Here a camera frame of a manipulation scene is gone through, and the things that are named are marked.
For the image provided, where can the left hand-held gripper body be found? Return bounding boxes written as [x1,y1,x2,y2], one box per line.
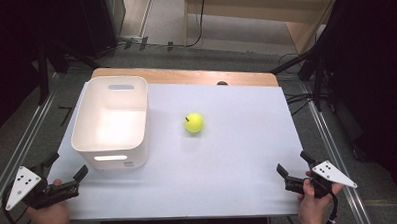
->
[3,161,81,212]

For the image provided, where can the black floor cables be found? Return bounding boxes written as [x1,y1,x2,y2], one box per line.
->
[278,52,323,117]

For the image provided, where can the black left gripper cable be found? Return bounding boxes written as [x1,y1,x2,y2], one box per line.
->
[1,194,34,224]

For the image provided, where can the light wooden shelf unit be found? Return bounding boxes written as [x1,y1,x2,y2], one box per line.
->
[183,0,342,58]

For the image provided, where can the black metal stand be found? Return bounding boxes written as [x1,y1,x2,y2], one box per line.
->
[33,38,104,106]

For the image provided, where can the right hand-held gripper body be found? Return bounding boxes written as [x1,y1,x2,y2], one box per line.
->
[283,158,359,201]

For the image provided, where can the black hanging cable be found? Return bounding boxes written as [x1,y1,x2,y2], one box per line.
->
[182,0,208,48]

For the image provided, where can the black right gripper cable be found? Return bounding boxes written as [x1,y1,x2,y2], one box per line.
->
[322,190,340,224]

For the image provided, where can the person's right hand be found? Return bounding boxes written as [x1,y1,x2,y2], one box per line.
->
[296,169,344,224]

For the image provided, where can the white power strip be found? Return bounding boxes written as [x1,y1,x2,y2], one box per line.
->
[118,34,145,43]

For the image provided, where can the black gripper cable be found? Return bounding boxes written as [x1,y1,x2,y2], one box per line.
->
[1,194,34,224]
[322,190,340,224]

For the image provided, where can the white plastic storage bin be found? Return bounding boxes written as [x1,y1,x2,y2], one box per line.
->
[68,74,151,172]

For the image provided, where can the dark cabinet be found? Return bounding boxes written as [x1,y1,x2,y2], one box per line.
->
[79,0,129,58]

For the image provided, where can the metal floor rail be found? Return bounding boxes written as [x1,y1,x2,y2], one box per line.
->
[0,73,65,220]
[300,79,373,224]

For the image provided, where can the white table cover sheet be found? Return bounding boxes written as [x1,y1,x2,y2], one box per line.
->
[44,75,312,224]

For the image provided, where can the yellow tennis ball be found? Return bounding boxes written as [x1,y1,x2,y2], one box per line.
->
[184,112,206,134]

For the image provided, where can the person's left hand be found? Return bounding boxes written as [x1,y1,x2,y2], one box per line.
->
[24,178,71,224]

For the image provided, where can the black tripod stand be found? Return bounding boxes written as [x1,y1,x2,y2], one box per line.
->
[269,36,338,114]

